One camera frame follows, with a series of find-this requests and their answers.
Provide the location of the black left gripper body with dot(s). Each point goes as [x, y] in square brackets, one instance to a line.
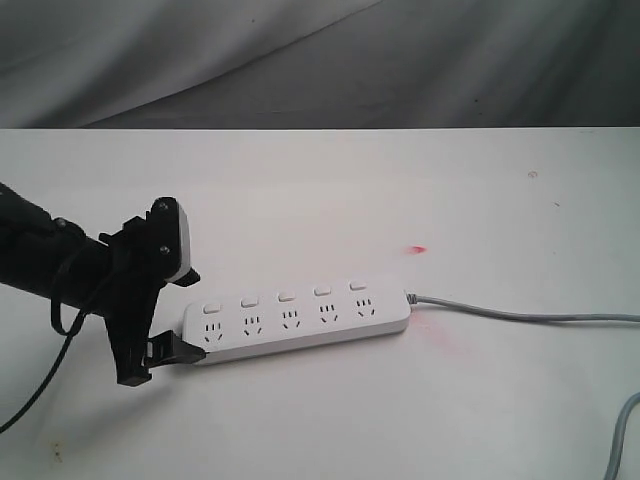
[140, 254]

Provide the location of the white five-outlet power strip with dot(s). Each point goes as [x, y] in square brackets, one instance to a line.
[246, 325]

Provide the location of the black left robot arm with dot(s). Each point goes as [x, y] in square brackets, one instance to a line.
[54, 259]

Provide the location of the grey backdrop cloth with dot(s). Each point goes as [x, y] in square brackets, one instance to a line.
[319, 64]

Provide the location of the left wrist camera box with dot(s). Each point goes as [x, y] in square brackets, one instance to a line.
[171, 229]

